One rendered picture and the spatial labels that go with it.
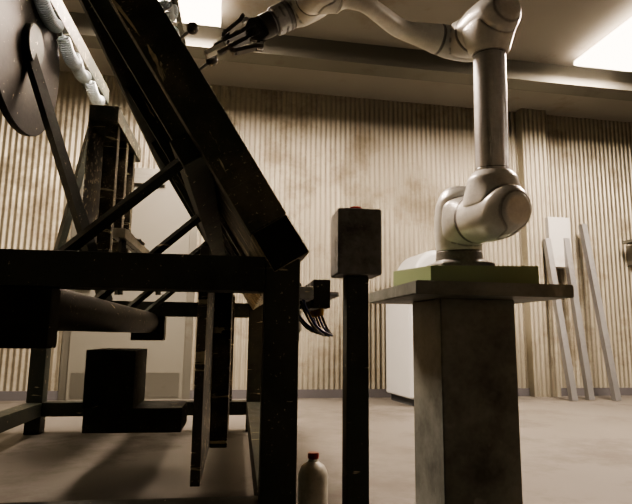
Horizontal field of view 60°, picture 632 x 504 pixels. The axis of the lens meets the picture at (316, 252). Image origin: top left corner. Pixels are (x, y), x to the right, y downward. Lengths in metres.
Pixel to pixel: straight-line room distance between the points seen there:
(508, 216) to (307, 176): 4.12
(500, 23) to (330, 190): 3.98
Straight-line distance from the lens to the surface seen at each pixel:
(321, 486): 1.94
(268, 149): 5.65
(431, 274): 1.70
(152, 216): 5.41
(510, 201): 1.65
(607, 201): 7.00
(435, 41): 1.98
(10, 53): 2.67
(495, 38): 1.86
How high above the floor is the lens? 0.59
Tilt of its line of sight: 9 degrees up
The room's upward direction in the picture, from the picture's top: 1 degrees clockwise
